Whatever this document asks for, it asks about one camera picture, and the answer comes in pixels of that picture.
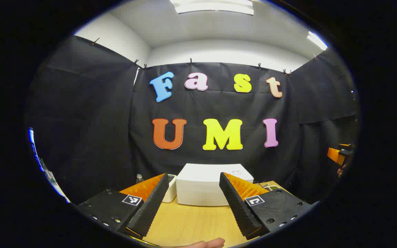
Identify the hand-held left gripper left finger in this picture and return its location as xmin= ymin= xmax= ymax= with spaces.
xmin=77 ymin=173 xmax=170 ymax=239

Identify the white microwave oven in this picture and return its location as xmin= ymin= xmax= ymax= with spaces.
xmin=176 ymin=163 xmax=254 ymax=206

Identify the white toaster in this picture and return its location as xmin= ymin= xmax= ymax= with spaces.
xmin=162 ymin=174 xmax=177 ymax=203

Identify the ceiling light panel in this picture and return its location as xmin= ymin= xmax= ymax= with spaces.
xmin=307 ymin=31 xmax=328 ymax=51
xmin=170 ymin=0 xmax=254 ymax=15

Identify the black backdrop cloth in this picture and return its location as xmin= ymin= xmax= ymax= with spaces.
xmin=24 ymin=34 xmax=361 ymax=205

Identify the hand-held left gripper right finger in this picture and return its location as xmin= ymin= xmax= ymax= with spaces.
xmin=219 ymin=172 xmax=318 ymax=241

